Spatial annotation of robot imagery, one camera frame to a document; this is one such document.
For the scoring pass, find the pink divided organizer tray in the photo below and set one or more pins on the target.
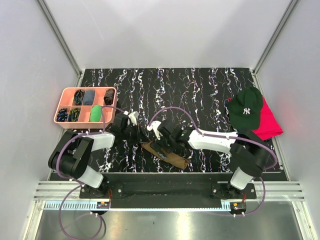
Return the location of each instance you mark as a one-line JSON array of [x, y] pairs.
[[67, 101]]

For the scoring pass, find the brown fabric napkin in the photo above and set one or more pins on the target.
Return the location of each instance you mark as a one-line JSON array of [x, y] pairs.
[[168, 157]]

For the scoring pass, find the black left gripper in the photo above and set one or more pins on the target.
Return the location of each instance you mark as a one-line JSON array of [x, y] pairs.
[[138, 139]]

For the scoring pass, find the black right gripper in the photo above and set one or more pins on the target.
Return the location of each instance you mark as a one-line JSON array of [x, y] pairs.
[[157, 143]]

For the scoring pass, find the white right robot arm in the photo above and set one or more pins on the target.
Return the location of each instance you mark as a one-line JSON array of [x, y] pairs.
[[249, 155]]

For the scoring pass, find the dark green baseball cap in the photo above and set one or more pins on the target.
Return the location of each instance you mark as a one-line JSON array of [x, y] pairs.
[[244, 109]]

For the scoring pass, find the pink red folded cloth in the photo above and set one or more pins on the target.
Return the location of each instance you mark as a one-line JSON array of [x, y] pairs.
[[269, 127]]

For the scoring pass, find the black multicolour patterned roll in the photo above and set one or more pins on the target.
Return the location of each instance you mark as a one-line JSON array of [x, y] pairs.
[[78, 97]]

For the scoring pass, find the black blue patterned roll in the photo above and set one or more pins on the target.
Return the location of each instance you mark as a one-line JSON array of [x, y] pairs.
[[62, 115]]

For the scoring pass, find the dark paisley rolled cloth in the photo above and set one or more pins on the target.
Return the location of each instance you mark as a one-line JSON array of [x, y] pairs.
[[109, 97]]

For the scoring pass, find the black yellow patterned roll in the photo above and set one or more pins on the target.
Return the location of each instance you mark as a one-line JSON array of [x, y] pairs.
[[74, 114]]

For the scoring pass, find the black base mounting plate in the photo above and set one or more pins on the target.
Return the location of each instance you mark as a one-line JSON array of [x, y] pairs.
[[139, 202]]

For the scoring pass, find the aluminium frame rail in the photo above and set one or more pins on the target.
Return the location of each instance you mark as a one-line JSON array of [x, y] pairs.
[[271, 190]]

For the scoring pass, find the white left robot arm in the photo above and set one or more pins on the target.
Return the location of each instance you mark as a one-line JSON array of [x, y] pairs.
[[70, 158]]

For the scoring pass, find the grey-blue rolled cloth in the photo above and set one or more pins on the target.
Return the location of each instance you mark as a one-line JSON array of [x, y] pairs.
[[88, 98]]

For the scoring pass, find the green rolled cloth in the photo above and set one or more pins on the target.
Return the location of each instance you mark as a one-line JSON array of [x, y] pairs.
[[95, 113]]

